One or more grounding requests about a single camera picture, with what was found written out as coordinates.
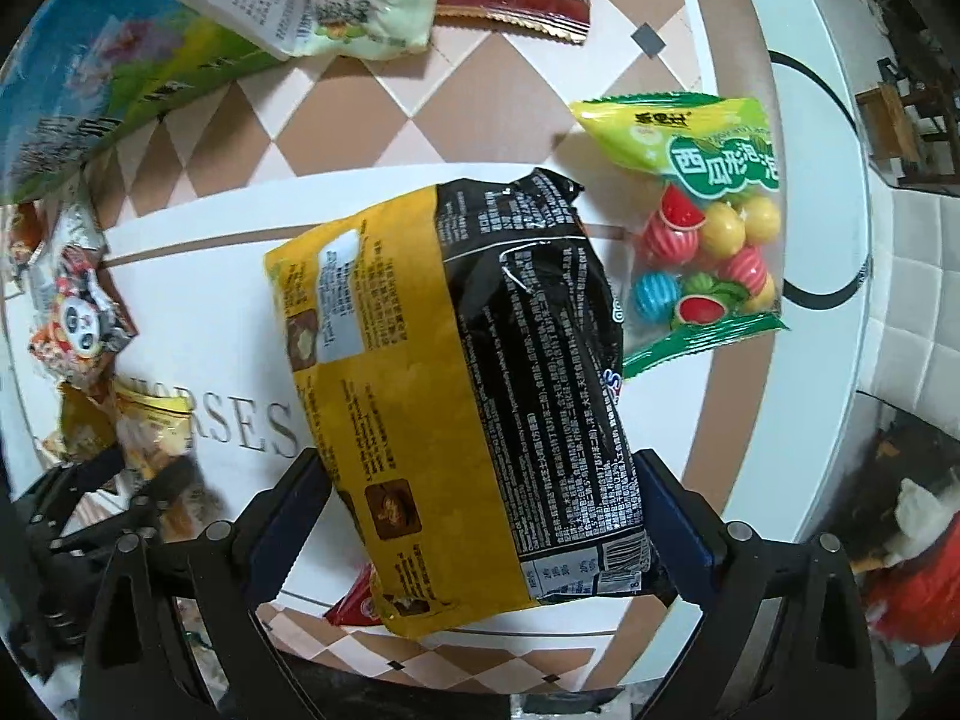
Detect panda print snack packet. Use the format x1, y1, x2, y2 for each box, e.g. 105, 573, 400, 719
28, 197, 137, 392

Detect yellow and black snack bag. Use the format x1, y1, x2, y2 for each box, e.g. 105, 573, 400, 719
263, 167, 656, 639

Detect red and white toy pile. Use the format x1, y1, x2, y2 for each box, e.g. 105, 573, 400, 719
851, 472, 958, 647

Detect yellow biscuit snack packet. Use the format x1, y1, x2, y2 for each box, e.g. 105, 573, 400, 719
41, 382, 194, 489

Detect white padded chair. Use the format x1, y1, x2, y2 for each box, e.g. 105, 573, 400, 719
859, 176, 960, 437

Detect orange snack packet far left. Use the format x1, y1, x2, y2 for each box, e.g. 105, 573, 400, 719
2, 202, 47, 283

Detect green watermelon gum candy bag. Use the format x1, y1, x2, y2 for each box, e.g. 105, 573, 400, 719
569, 91, 786, 379

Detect blue green milk carton box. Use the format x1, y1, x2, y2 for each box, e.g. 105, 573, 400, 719
2, 0, 309, 203

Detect wooden stool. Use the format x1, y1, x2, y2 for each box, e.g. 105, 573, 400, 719
854, 57, 958, 195

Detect pale green snack packet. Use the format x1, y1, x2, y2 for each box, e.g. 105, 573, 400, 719
293, 0, 438, 62

